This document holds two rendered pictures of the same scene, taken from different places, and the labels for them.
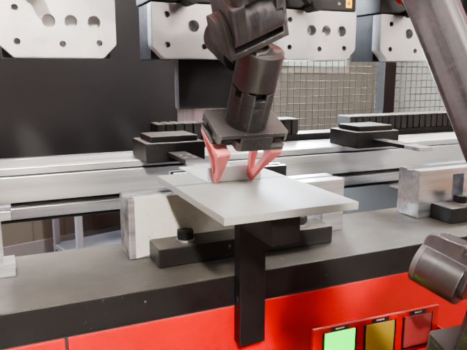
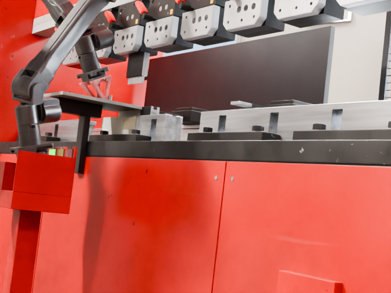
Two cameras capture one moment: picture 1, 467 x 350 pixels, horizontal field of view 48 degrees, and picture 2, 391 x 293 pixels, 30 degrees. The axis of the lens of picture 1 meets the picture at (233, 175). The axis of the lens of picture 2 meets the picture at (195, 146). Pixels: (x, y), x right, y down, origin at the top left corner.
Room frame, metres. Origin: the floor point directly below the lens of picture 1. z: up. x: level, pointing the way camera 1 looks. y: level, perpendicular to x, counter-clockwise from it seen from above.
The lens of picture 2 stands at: (0.65, -2.25, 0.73)
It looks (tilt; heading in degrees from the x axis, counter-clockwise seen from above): 4 degrees up; 80
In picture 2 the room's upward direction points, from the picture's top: 7 degrees clockwise
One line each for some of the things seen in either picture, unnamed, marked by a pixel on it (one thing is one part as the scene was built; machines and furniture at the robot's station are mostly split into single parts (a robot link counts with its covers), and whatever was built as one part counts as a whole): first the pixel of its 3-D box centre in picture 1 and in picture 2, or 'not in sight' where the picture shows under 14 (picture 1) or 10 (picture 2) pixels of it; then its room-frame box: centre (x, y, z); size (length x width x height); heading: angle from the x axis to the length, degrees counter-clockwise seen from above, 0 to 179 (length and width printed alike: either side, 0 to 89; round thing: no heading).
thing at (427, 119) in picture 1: (406, 119); not in sight; (1.53, -0.50, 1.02); 0.44 x 0.06 x 0.04; 114
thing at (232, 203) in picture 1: (247, 190); (90, 102); (0.72, -0.02, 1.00); 0.26 x 0.18 x 0.01; 24
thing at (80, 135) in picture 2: (258, 277); (74, 136); (0.68, -0.03, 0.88); 0.14 x 0.04 x 0.22; 24
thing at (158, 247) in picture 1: (244, 240); (118, 140); (0.81, -0.02, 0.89); 0.30 x 0.05 x 0.03; 114
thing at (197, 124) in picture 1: (226, 128); not in sight; (1.30, 0.02, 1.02); 0.37 x 0.06 x 0.04; 114
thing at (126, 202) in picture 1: (238, 211); (138, 132); (0.87, -0.01, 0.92); 0.39 x 0.06 x 0.10; 114
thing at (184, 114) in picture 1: (206, 90); (137, 68); (0.85, 0.04, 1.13); 0.10 x 0.02 x 0.10; 114
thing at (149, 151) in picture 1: (179, 150); (175, 113); (1.00, 0.10, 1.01); 0.26 x 0.12 x 0.05; 24
